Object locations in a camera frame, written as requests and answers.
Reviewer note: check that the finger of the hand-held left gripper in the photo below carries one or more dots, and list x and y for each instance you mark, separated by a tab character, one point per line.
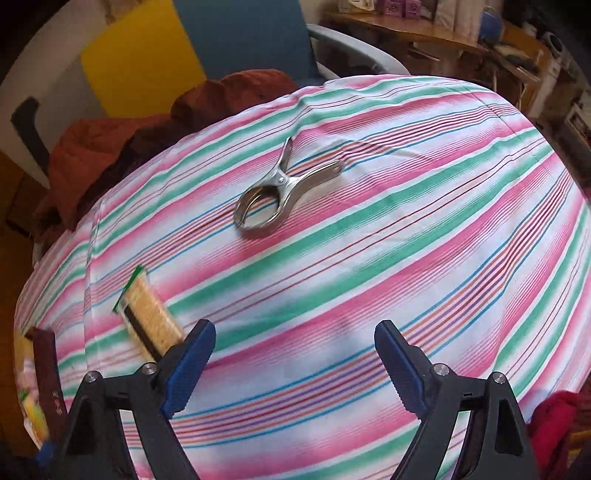
45	453

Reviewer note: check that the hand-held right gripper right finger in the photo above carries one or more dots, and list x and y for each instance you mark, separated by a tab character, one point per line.
399	364

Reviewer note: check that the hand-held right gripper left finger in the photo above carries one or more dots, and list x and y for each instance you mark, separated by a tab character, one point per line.
189	364

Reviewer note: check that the cracker packet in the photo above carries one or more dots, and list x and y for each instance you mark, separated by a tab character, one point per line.
150	318

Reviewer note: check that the dark red box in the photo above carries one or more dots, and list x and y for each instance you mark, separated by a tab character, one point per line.
48	387

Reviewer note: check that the metal spring clamp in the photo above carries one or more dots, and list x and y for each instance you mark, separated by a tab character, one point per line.
274	181

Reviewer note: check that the striped cloth covered desktop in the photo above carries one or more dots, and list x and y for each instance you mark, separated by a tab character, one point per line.
369	277

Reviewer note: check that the yellow packet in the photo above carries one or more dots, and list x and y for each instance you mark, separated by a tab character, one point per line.
27	392

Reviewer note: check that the red garment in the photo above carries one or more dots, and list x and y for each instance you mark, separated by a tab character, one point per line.
554	420

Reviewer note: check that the rust brown jacket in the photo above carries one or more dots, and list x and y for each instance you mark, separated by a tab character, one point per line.
92	152

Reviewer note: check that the grey yellow blue sofa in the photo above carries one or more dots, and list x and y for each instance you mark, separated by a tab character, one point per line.
138	60

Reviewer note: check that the wooden shelf cabinet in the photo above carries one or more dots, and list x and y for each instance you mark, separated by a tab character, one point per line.
521	64

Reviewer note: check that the wooden side desk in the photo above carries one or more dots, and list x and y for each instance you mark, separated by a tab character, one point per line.
415	34

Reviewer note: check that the patterned curtain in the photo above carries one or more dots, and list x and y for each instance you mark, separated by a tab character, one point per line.
457	16

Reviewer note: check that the blue container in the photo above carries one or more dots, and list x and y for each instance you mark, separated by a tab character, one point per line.
490	23

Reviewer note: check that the purple box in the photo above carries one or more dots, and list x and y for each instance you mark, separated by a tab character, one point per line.
399	8

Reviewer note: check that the white carton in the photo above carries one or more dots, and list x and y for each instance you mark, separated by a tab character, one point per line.
355	5

